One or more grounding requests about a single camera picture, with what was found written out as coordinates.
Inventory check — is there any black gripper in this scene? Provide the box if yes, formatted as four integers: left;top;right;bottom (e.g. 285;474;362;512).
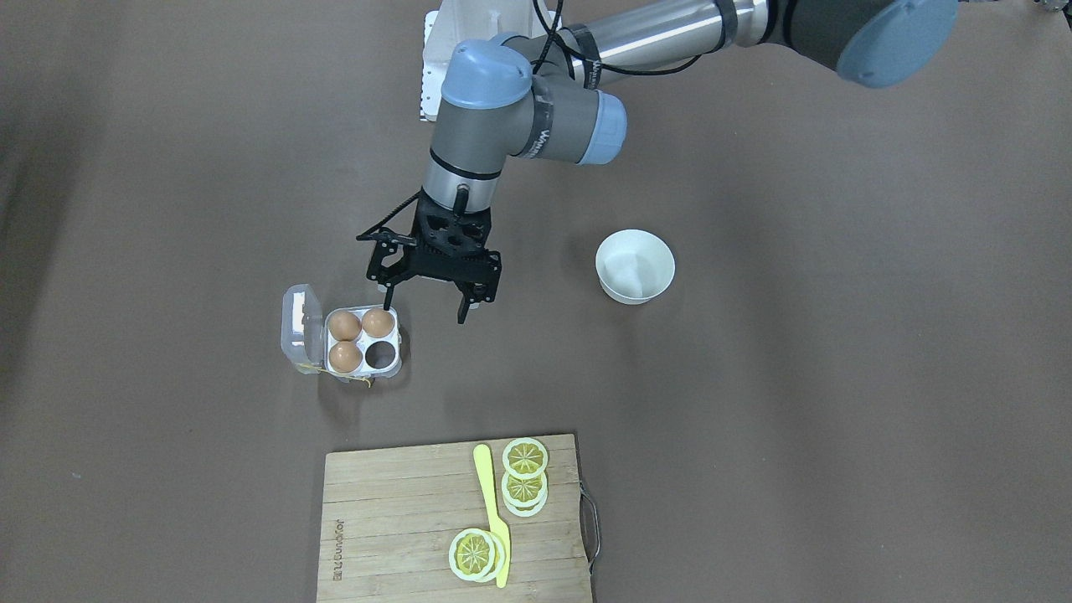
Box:
358;191;503;325

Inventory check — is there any brown egg from bowl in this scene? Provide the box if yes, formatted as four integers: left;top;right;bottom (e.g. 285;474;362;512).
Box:
360;307;394;339

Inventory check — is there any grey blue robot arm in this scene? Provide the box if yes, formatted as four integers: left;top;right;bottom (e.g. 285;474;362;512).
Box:
359;1;958;323

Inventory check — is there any brown egg in box far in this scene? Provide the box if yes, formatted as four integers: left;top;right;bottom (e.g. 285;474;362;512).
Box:
327;309;363;341

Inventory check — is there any brown egg in box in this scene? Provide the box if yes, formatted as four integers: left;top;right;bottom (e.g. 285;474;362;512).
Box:
327;341;363;374
327;309;363;341

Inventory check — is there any clear plastic egg box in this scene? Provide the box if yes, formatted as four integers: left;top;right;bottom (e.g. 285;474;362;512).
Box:
280;285;402;383

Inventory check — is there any brown egg in box near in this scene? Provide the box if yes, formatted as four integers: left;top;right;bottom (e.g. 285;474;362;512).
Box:
327;341;363;374

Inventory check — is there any yellow plastic knife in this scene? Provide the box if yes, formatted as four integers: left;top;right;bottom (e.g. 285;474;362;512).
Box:
472;443;512;589

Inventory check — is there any lemon slice upper pair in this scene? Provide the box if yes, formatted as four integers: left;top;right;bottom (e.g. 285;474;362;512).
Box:
502;436;550;477

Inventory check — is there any white ceramic bowl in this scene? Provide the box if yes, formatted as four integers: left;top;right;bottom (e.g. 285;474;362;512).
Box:
595;229;678;305

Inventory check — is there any wooden cutting board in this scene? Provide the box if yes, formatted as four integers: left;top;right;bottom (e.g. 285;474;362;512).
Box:
317;433;594;602

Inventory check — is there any lemon slice single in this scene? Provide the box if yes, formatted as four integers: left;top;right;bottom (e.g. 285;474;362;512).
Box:
447;528;507;583

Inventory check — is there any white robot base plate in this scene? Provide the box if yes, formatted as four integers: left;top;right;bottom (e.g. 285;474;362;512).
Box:
419;1;562;123

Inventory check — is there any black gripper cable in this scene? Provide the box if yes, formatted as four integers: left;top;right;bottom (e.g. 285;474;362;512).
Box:
356;0;704;244

